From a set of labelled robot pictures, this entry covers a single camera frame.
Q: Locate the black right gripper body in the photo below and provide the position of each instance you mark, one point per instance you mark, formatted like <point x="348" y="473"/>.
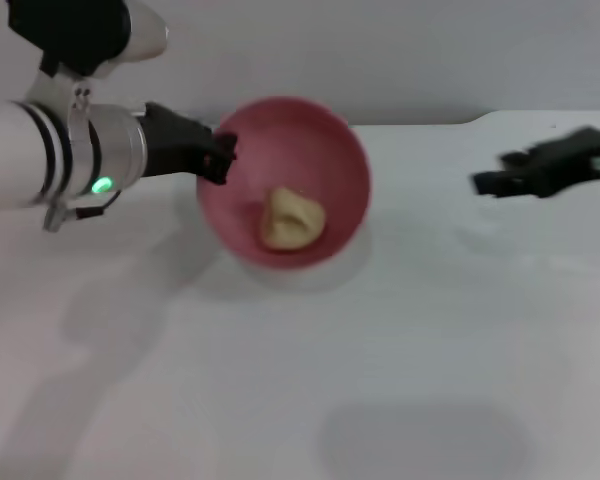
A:
<point x="570" y="162"/>

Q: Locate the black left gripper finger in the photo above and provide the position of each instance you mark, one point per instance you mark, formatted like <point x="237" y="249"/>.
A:
<point x="221" y="157"/>

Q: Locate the pink plastic bowl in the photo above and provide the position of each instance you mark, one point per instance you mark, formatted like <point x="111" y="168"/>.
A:
<point x="330" y="150"/>

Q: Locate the beige egg yolk pastry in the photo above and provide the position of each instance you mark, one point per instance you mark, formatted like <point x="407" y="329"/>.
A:
<point x="292" y="220"/>

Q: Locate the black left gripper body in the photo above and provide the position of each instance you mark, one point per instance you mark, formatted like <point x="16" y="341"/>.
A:
<point x="172" y="147"/>

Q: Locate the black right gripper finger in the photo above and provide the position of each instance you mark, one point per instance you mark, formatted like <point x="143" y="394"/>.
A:
<point x="517" y="160"/>
<point x="500" y="184"/>

